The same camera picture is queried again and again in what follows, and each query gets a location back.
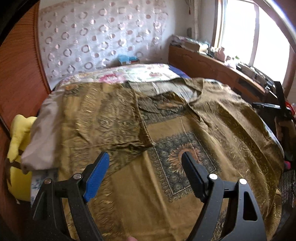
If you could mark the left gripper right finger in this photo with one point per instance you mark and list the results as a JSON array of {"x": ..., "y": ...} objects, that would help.
[{"x": 243, "y": 219}]

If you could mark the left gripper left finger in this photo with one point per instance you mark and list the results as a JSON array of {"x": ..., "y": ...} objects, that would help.
[{"x": 49, "y": 221}]

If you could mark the olive gold patterned garment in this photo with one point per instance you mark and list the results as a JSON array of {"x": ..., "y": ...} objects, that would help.
[{"x": 145, "y": 193}]

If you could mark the right hand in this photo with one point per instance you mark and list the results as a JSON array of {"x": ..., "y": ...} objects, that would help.
[{"x": 285, "y": 129}]

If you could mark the beige folded pillow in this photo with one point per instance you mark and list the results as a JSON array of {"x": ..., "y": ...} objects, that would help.
[{"x": 43, "y": 151}]

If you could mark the yellow plush toy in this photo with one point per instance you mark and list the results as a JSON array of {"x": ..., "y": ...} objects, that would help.
[{"x": 19, "y": 184}]

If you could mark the pink bottle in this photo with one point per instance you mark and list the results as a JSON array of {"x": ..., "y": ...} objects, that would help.
[{"x": 220, "y": 55}]

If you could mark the window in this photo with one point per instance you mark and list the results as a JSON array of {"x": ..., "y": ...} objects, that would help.
[{"x": 254, "y": 42}]

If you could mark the cardboard box on shelf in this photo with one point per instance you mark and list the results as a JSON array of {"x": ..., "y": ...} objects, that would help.
[{"x": 192, "y": 46}]

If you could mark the wooden wardrobe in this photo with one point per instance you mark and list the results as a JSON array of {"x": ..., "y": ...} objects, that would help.
[{"x": 23, "y": 89}]

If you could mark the floral quilt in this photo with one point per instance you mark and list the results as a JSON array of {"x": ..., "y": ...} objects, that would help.
[{"x": 121, "y": 74}]

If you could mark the blue tissue box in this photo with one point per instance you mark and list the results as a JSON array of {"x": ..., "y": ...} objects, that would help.
[{"x": 128, "y": 60}]

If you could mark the white circle-pattern curtain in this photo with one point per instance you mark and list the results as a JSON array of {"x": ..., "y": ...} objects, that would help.
[{"x": 83, "y": 36}]

